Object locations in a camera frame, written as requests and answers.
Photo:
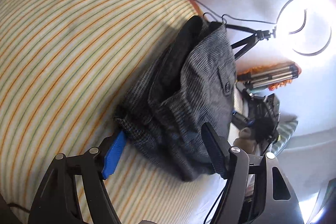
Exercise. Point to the grey houndstooth pants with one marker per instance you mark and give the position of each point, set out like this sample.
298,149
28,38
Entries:
194,98

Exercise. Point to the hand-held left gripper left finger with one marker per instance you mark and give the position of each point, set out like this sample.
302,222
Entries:
114,153

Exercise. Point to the person's right hand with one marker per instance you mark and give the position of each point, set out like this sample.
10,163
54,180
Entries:
245,140

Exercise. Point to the green patterned pillow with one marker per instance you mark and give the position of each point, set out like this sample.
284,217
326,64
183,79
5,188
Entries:
286,132

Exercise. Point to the yellow striped sheet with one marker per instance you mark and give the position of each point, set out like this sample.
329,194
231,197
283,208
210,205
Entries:
65,56

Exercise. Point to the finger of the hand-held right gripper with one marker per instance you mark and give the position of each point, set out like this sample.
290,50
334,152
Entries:
240,119

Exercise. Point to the small black tripod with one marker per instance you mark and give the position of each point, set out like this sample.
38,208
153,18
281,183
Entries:
258,35

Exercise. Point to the folded silver tripod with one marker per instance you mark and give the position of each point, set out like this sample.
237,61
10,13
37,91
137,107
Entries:
270,74

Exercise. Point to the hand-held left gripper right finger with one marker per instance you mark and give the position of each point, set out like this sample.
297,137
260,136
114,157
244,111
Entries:
215,150

